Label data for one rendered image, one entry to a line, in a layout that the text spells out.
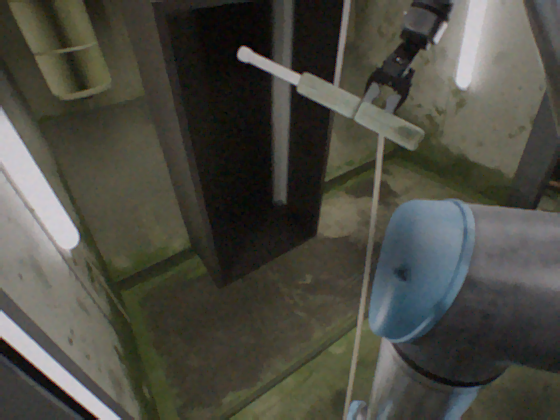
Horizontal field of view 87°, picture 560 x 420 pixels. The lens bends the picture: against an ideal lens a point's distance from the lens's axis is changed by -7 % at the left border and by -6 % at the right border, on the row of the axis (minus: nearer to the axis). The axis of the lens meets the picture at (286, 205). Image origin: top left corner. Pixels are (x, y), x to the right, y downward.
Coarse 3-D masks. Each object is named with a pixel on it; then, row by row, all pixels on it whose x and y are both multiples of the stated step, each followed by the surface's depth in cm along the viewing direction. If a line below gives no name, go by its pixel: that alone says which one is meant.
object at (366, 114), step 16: (240, 48) 76; (256, 64) 76; (272, 64) 74; (288, 80) 74; (304, 80) 71; (320, 80) 71; (320, 96) 71; (336, 96) 70; (352, 96) 69; (352, 112) 70; (368, 112) 68; (384, 112) 67; (384, 128) 68; (400, 128) 67; (416, 128) 66; (400, 144) 68; (416, 144) 66
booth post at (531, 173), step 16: (544, 96) 187; (544, 112) 191; (544, 128) 194; (528, 144) 206; (544, 144) 198; (528, 160) 210; (544, 160) 202; (528, 176) 214; (544, 176) 206; (512, 192) 229; (528, 192) 219; (528, 208) 223
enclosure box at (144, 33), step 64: (128, 0) 78; (192, 0) 68; (256, 0) 111; (320, 0) 103; (192, 64) 112; (320, 64) 116; (192, 128) 128; (256, 128) 148; (320, 128) 132; (192, 192) 107; (256, 192) 176; (320, 192) 150; (256, 256) 163
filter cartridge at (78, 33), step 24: (24, 0) 135; (48, 0) 139; (72, 0) 146; (24, 24) 142; (48, 24) 143; (72, 24) 148; (48, 48) 147; (72, 48) 151; (96, 48) 163; (48, 72) 155; (72, 72) 157; (96, 72) 165; (72, 96) 162
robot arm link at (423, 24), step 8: (416, 8) 62; (408, 16) 63; (416, 16) 62; (424, 16) 61; (432, 16) 61; (408, 24) 63; (416, 24) 62; (424, 24) 62; (432, 24) 61; (440, 24) 62; (416, 32) 63; (424, 32) 62; (432, 32) 62; (440, 32) 63; (432, 40) 63
